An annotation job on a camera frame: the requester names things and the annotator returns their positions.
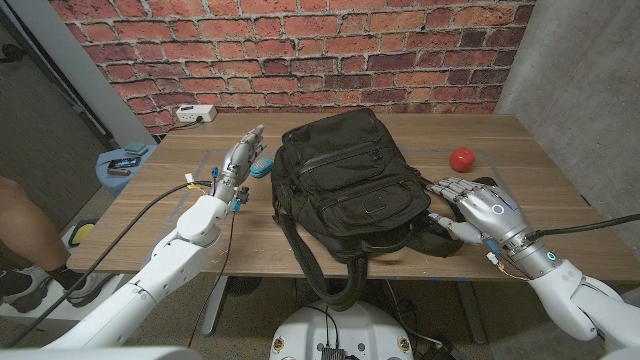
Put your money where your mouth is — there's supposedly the black power strip cord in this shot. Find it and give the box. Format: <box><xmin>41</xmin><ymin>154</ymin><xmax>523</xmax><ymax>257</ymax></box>
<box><xmin>169</xmin><ymin>117</ymin><xmax>204</xmax><ymax>132</ymax></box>

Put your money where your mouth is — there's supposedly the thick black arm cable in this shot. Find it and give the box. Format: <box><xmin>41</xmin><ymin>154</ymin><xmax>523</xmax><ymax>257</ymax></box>
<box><xmin>524</xmin><ymin>213</ymin><xmax>640</xmax><ymax>242</ymax></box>
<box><xmin>3</xmin><ymin>179</ymin><xmax>215</xmax><ymax>350</ymax></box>

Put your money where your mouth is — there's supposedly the red ball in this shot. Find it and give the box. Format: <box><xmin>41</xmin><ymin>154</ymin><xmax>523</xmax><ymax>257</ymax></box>
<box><xmin>448</xmin><ymin>146</ymin><xmax>477</xmax><ymax>174</ymax></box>

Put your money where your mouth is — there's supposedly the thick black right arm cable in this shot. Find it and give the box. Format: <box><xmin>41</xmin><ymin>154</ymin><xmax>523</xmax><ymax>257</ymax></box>
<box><xmin>524</xmin><ymin>213</ymin><xmax>640</xmax><ymax>242</ymax></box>

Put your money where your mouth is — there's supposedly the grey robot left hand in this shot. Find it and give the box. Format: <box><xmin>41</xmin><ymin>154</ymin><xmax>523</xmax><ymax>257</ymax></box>
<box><xmin>212</xmin><ymin>124</ymin><xmax>269</xmax><ymax>201</ymax></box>

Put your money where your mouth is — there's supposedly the white power strip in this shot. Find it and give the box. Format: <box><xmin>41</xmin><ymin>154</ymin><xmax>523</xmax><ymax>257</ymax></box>
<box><xmin>175</xmin><ymin>103</ymin><xmax>218</xmax><ymax>124</ymax></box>

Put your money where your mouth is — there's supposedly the small teal pouch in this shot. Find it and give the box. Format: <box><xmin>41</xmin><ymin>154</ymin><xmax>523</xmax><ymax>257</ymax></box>
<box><xmin>249</xmin><ymin>155</ymin><xmax>275</xmax><ymax>179</ymax></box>

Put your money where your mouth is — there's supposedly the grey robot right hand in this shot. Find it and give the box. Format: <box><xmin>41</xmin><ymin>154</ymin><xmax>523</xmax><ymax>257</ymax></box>
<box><xmin>426</xmin><ymin>176</ymin><xmax>566</xmax><ymax>281</ymax></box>

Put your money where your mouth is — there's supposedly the grey and black sneaker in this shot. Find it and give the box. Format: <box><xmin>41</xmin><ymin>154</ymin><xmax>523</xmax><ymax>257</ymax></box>
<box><xmin>0</xmin><ymin>264</ymin><xmax>51</xmax><ymax>314</ymax></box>
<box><xmin>64</xmin><ymin>272</ymin><xmax>115</xmax><ymax>307</ymax></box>

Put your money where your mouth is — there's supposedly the black round fan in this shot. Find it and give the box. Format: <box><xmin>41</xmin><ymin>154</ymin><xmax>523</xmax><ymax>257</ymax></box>
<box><xmin>224</xmin><ymin>276</ymin><xmax>264</xmax><ymax>297</ymax></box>

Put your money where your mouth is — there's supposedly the white low platform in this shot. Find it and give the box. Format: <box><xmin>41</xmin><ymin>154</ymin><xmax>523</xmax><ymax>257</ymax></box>
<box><xmin>0</xmin><ymin>272</ymin><xmax>126</xmax><ymax>321</ymax></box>

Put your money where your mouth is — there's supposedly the blue round stool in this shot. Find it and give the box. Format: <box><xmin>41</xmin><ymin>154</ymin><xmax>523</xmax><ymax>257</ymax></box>
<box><xmin>94</xmin><ymin>144</ymin><xmax>159</xmax><ymax>197</ymax></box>

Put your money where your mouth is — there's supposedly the black backpack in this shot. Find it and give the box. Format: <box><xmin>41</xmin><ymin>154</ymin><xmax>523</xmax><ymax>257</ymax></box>
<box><xmin>269</xmin><ymin>107</ymin><xmax>466</xmax><ymax>312</ymax></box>

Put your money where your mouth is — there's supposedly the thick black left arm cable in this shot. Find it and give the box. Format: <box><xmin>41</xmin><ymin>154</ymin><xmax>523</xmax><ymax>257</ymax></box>
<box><xmin>3</xmin><ymin>179</ymin><xmax>215</xmax><ymax>350</ymax></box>

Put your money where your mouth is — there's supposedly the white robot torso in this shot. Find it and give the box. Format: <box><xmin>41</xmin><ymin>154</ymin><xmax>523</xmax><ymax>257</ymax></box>
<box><xmin>269</xmin><ymin>299</ymin><xmax>415</xmax><ymax>360</ymax></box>

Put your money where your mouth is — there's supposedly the printed red brick backdrop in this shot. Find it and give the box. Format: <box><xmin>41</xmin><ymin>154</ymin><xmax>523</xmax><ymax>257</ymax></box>
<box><xmin>49</xmin><ymin>0</ymin><xmax>536</xmax><ymax>134</ymax></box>

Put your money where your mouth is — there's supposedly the person's bare leg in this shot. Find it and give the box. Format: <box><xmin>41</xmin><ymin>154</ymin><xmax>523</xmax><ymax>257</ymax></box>
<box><xmin>0</xmin><ymin>174</ymin><xmax>76</xmax><ymax>289</ymax></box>

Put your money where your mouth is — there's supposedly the metal table leg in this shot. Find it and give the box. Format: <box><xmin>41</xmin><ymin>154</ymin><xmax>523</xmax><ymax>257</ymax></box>
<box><xmin>201</xmin><ymin>275</ymin><xmax>229</xmax><ymax>336</ymax></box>
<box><xmin>457</xmin><ymin>280</ymin><xmax>487</xmax><ymax>345</ymax></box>

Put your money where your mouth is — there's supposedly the yellow and black disc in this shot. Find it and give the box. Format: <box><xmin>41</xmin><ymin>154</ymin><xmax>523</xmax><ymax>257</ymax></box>
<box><xmin>68</xmin><ymin>222</ymin><xmax>97</xmax><ymax>247</ymax></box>

